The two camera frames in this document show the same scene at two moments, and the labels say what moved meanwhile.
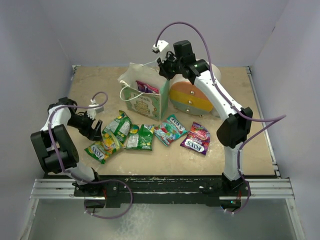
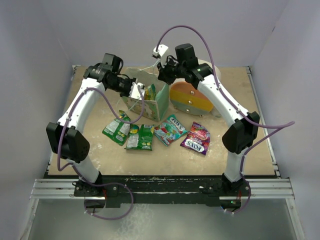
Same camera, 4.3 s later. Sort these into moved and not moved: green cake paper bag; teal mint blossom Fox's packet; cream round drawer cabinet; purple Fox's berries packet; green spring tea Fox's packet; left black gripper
Moved: left black gripper; green spring tea Fox's packet
Not moved: teal mint blossom Fox's packet; green cake paper bag; purple Fox's berries packet; cream round drawer cabinet
